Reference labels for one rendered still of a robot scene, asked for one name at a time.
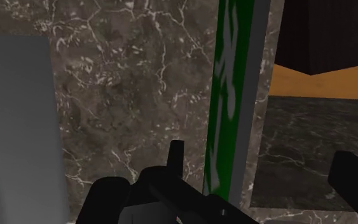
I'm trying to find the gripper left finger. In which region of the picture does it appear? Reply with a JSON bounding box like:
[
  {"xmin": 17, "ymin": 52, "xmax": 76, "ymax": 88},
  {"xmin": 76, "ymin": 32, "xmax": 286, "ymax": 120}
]
[{"xmin": 76, "ymin": 139, "xmax": 259, "ymax": 224}]

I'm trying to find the green and grey box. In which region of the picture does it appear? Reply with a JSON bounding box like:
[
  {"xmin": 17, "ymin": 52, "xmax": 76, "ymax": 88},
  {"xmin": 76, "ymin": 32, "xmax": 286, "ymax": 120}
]
[{"xmin": 202, "ymin": 0, "xmax": 272, "ymax": 209}]

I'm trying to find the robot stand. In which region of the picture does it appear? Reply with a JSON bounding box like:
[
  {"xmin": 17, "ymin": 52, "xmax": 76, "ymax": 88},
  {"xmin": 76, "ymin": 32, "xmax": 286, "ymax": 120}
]
[{"xmin": 273, "ymin": 0, "xmax": 358, "ymax": 76}]

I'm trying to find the plain grey box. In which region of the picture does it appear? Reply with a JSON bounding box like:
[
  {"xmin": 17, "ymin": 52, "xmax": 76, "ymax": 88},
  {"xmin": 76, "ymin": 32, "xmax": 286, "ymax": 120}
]
[{"xmin": 0, "ymin": 33, "xmax": 72, "ymax": 224}]

